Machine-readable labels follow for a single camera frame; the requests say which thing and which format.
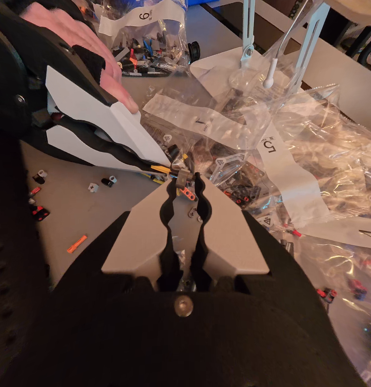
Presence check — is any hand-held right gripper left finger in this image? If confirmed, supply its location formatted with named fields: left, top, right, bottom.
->
left=101, top=177, right=177, bottom=291

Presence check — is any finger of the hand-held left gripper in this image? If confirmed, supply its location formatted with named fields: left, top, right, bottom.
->
left=45, top=65, right=171, bottom=165
left=46, top=126, right=174, bottom=176

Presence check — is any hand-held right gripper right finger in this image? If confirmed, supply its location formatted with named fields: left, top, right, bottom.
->
left=190, top=172, right=270, bottom=292

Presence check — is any small grey lego assembly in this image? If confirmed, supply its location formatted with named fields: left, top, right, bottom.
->
left=150, top=164, right=202, bottom=186

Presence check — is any orange lego pin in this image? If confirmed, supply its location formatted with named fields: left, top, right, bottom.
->
left=67, top=234, right=88, bottom=253

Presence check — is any orange lego beam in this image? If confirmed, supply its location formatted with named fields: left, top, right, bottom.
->
left=177, top=186, right=198, bottom=202

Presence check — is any pile of clear lego bags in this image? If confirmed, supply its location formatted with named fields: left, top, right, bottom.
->
left=137, top=60, right=371, bottom=387

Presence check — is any black lego wheel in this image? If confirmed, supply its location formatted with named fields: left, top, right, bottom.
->
left=187, top=42, right=202, bottom=62

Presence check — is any person's left hand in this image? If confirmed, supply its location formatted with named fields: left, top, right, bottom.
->
left=21, top=3, right=140, bottom=115

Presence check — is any clear bag of mixed parts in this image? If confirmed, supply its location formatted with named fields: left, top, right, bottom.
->
left=96, top=0, right=189, bottom=77

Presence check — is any black perforated pad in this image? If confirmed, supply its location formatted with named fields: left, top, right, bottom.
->
left=0, top=130, right=53, bottom=387

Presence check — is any metal rod with white tip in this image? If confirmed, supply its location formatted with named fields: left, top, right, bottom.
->
left=262, top=0, right=310, bottom=89

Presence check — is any round table with wooden edge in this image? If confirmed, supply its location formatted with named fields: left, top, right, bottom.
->
left=320, top=0, right=371, bottom=19

